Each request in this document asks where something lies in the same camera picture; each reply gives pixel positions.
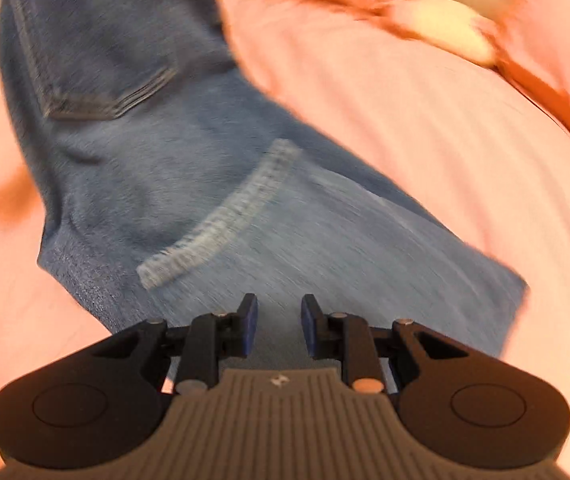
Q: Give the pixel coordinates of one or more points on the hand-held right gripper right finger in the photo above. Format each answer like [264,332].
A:
[309,327]

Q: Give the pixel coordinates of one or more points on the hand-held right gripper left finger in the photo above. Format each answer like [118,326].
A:
[250,327]

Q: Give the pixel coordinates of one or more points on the blue denim pants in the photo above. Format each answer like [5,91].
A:
[165,170]

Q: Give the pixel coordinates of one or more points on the bed with orange sheet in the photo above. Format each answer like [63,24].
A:
[415,160]

